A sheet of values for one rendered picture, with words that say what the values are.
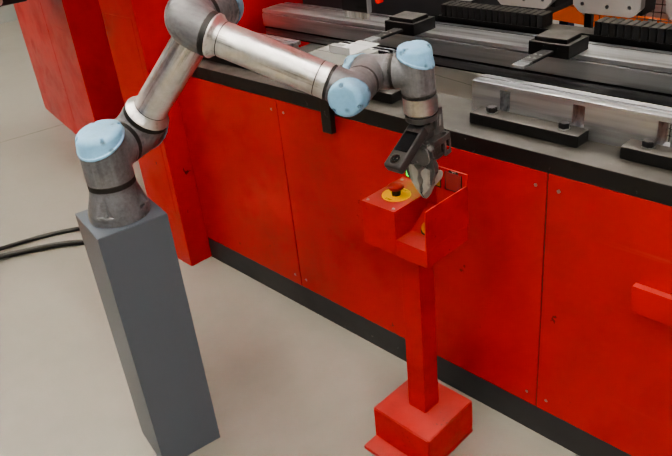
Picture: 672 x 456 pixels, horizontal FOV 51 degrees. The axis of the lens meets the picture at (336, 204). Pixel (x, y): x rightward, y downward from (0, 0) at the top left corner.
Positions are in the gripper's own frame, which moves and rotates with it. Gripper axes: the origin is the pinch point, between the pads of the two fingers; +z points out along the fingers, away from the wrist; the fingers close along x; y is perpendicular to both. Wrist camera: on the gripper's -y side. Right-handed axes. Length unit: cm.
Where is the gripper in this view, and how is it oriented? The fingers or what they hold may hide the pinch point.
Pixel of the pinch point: (423, 194)
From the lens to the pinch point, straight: 163.9
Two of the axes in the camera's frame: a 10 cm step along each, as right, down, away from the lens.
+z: 1.5, 8.4, 5.2
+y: 6.9, -4.7, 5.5
